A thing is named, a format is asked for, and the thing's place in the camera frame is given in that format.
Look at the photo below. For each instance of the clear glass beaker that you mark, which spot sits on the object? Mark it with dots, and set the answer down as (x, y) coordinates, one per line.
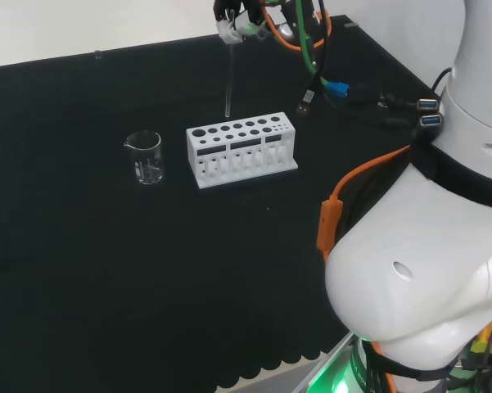
(147, 163)

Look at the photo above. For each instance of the blue usb ports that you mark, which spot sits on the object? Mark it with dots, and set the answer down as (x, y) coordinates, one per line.
(430, 120)

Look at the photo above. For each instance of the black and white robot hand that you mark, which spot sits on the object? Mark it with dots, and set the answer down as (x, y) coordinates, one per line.
(237, 20)

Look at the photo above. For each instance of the clear glass rod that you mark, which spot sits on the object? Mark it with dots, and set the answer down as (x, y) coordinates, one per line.
(230, 82)

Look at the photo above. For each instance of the white test tube rack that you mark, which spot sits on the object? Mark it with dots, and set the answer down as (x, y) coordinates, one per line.
(245, 172)

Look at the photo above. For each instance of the yellow stop button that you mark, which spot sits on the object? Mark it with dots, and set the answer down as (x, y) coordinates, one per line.
(481, 340)

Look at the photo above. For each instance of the clear cloth clip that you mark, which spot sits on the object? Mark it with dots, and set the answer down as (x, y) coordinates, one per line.
(98, 54)

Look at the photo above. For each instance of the black cloth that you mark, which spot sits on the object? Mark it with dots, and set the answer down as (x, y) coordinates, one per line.
(106, 266)

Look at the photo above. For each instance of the metal base plate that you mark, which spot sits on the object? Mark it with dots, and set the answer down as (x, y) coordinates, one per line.
(294, 380)

